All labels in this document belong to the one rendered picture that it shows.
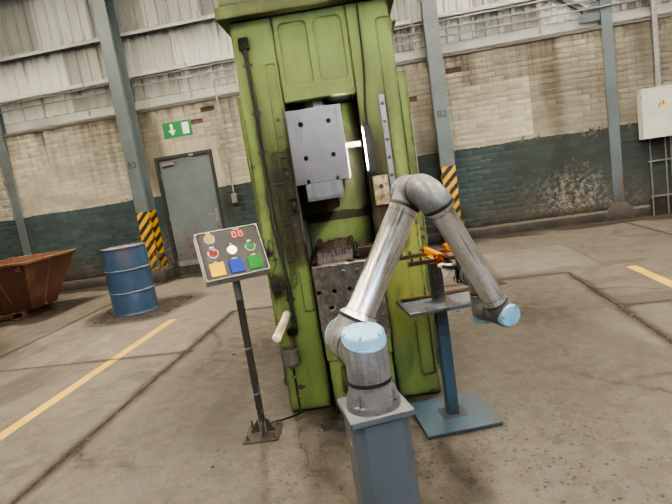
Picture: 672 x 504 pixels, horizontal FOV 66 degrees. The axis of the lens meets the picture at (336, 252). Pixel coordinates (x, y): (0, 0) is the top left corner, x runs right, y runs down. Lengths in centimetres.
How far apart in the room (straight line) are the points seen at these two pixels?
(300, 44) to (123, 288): 479
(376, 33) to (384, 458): 219
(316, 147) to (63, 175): 813
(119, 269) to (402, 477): 569
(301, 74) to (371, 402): 192
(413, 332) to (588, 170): 644
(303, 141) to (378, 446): 168
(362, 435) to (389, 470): 16
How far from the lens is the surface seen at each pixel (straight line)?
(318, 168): 284
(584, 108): 918
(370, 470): 186
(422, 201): 183
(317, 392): 327
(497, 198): 885
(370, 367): 174
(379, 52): 306
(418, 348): 319
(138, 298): 715
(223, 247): 278
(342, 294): 286
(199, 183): 941
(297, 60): 306
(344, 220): 333
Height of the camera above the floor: 140
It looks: 9 degrees down
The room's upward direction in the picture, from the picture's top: 9 degrees counter-clockwise
